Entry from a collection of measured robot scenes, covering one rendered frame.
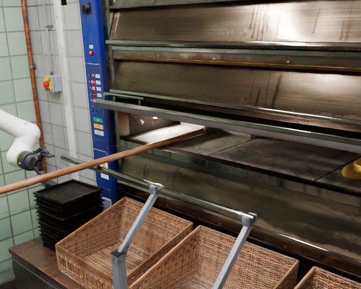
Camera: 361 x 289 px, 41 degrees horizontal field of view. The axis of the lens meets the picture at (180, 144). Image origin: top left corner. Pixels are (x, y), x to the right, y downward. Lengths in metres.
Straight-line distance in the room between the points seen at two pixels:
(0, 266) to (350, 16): 2.77
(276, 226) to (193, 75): 0.77
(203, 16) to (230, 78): 0.30
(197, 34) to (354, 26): 0.72
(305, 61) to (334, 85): 0.14
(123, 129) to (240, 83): 0.92
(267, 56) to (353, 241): 0.78
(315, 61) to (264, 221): 0.72
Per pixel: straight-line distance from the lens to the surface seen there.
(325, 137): 1.68
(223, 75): 2.11
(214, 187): 2.28
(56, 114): 3.24
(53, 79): 3.08
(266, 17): 1.95
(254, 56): 1.98
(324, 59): 1.81
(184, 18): 2.23
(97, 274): 2.33
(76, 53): 2.93
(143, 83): 2.46
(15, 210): 3.52
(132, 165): 2.70
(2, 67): 3.31
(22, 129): 2.51
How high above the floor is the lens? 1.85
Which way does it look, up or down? 15 degrees down
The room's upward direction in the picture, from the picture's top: 3 degrees counter-clockwise
